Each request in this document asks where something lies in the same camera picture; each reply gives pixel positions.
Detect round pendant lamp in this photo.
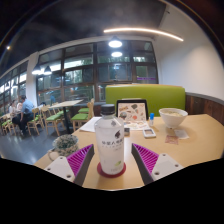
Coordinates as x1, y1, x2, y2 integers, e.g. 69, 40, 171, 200
108, 36, 123, 49

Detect white-labelled clear drink bottle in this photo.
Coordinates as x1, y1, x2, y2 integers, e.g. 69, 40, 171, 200
93, 103, 126, 176

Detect light wooden dining table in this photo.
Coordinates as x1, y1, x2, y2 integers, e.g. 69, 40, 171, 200
49, 99, 84, 134

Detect white bowl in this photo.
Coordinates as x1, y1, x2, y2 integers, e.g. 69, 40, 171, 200
158, 107, 189, 129

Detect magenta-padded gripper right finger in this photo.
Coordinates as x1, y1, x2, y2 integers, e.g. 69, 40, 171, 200
130, 143, 184, 186

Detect sticker-covered black tablet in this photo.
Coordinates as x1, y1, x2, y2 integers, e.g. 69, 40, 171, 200
115, 98, 149, 123

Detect green booth bench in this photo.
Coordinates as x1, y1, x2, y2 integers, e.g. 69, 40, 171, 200
105, 83, 187, 117

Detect person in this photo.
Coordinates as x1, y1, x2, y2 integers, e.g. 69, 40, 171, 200
8, 101, 23, 116
12, 94, 36, 134

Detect flat round red coaster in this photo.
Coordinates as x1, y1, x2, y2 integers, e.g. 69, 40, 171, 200
96, 161, 127, 179

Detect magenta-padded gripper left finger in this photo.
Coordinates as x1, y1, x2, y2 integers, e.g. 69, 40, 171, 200
44, 143, 96, 187

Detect white napkin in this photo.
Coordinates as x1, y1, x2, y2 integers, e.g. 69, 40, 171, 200
173, 128, 190, 140

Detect small blue-capped bottle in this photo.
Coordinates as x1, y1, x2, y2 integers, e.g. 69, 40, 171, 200
148, 112, 155, 127

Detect speckled patterned mug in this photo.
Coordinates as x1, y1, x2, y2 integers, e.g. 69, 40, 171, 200
47, 133, 80, 162

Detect curved linear ceiling light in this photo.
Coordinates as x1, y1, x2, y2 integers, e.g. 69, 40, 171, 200
103, 27, 185, 43

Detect white paper sheets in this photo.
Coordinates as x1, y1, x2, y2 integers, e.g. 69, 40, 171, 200
79, 116, 102, 133

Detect small white flat device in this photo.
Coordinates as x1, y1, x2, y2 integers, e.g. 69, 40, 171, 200
142, 127, 157, 139

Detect black cone pendant lamp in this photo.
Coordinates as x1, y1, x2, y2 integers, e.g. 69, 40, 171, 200
31, 64, 43, 76
43, 65, 53, 76

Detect green-cushioned wooden chairs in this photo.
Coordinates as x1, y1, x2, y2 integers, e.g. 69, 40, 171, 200
0, 98, 96, 136

